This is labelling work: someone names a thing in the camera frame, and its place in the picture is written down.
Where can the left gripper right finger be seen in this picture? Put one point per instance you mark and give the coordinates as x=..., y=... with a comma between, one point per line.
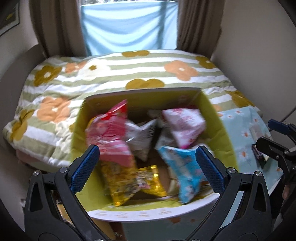
x=242, y=211

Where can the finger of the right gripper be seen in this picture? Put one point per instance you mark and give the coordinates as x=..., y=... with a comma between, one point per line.
x=285, y=159
x=285, y=129

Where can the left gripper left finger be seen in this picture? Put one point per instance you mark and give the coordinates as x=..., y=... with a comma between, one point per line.
x=52, y=210

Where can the red striped snack pack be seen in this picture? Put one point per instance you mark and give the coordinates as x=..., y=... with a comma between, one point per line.
x=107, y=131

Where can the pink strawberry snack bag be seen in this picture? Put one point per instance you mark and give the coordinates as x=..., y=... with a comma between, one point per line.
x=185, y=124

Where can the person right hand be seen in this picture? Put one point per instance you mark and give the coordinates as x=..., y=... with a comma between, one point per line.
x=286, y=192

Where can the dark chocolate bar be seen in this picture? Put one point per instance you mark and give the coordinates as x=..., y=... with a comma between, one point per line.
x=259, y=156

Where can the daisy print blue cloth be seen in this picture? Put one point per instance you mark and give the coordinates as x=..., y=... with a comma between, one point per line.
x=244, y=126

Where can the light blue snack bag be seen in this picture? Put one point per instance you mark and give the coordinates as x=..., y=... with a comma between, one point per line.
x=184, y=165

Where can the yellow snack bag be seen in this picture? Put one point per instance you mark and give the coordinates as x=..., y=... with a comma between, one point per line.
x=124, y=182

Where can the flower striped quilt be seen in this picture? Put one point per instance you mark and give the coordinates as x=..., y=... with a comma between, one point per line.
x=54, y=90

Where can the white black snack bag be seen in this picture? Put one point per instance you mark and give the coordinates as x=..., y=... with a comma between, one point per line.
x=139, y=138

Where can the brown right curtain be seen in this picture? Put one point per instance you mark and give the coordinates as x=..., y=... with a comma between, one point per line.
x=199, y=25

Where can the brown curtain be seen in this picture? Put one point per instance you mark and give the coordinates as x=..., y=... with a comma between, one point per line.
x=57, y=25
x=199, y=25

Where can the brown left curtain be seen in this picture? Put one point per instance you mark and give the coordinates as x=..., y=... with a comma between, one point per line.
x=57, y=25

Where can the light blue window sheet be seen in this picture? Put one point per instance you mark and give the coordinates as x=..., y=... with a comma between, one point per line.
x=119, y=26

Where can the framed wall picture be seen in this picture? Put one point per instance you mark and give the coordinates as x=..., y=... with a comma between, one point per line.
x=10, y=15

